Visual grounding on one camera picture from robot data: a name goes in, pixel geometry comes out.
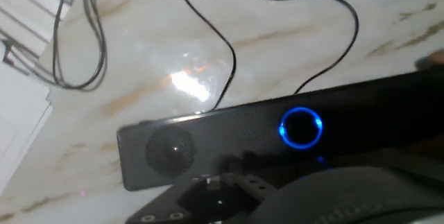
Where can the black speaker bar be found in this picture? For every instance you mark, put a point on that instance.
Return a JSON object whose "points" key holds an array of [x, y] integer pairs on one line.
{"points": [[236, 140]]}

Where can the person's bare hand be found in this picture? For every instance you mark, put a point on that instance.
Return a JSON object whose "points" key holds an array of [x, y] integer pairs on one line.
{"points": [[433, 59]]}

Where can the blue-lit volume knob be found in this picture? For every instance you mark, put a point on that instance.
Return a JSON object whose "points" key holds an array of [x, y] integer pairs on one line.
{"points": [[301, 128]]}

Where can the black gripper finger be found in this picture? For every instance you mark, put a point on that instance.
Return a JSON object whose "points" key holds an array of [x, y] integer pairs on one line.
{"points": [[208, 199]]}

